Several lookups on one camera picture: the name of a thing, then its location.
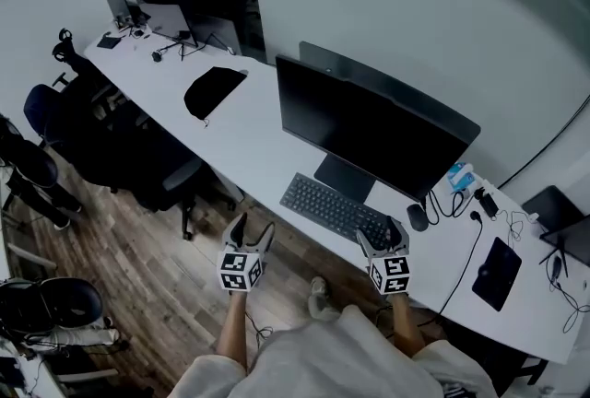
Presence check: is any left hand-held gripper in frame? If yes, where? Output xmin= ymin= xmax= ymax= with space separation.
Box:
xmin=216 ymin=212 xmax=277 ymax=295

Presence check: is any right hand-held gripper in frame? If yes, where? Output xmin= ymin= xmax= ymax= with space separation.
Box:
xmin=356 ymin=215 xmax=411 ymax=296

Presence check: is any black keyboard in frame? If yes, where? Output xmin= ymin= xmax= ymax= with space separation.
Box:
xmin=279 ymin=172 xmax=402 ymax=252

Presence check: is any person's right forearm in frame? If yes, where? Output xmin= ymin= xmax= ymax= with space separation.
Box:
xmin=391 ymin=293 xmax=426 ymax=358

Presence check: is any person's left forearm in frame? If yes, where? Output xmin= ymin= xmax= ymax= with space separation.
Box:
xmin=216 ymin=292 xmax=250 ymax=372

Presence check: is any white desk leg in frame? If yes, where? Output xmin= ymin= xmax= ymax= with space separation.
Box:
xmin=215 ymin=165 xmax=245 ymax=205

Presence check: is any person's right shoe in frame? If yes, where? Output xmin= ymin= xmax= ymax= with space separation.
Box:
xmin=307 ymin=275 xmax=341 ymax=322

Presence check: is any blue tissue pack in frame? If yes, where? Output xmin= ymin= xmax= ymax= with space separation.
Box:
xmin=445 ymin=161 xmax=478 ymax=194

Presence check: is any black power adapter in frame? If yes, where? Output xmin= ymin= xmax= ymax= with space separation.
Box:
xmin=474 ymin=187 xmax=500 ymax=218

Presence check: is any black mesh office chair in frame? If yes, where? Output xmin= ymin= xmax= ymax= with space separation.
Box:
xmin=82 ymin=100 xmax=239 ymax=241

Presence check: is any black mouse pad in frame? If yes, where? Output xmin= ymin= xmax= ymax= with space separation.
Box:
xmin=471 ymin=236 xmax=523 ymax=312

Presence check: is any large black computer monitor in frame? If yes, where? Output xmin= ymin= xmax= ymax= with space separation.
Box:
xmin=275 ymin=53 xmax=471 ymax=205

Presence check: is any person's grey sweatshirt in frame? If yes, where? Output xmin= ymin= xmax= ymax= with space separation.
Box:
xmin=168 ymin=304 xmax=499 ymax=398

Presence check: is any black cloth pouch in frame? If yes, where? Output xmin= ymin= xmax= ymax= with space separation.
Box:
xmin=183 ymin=66 xmax=249 ymax=122

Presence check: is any black monitor on tripod stand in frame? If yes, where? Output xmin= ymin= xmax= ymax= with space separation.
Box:
xmin=539 ymin=214 xmax=590 ymax=268

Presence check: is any dark blue round chair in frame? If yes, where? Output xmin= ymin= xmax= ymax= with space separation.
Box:
xmin=0 ymin=278 xmax=105 ymax=335

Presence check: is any black webcam on tripod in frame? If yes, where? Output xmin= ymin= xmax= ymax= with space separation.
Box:
xmin=150 ymin=39 xmax=195 ymax=64

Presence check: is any black monitor with thin stand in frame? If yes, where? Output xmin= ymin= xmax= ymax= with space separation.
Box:
xmin=135 ymin=0 xmax=199 ymax=48

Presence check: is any blue-backed office chair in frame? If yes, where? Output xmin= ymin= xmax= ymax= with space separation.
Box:
xmin=22 ymin=83 xmax=96 ymax=151

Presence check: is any black office chair with headrest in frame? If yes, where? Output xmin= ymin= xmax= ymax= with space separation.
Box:
xmin=51 ymin=28 xmax=139 ymax=121

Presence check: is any small dark monitor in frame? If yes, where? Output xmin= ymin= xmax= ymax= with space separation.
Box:
xmin=104 ymin=0 xmax=133 ymax=27

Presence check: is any black wireless computer mouse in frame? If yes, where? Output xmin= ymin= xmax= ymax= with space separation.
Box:
xmin=406 ymin=204 xmax=430 ymax=232

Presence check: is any long black power cable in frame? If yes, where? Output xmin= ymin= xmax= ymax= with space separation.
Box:
xmin=414 ymin=210 xmax=484 ymax=329

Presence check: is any thin black floor cable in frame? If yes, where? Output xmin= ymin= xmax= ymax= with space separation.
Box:
xmin=243 ymin=310 xmax=274 ymax=350

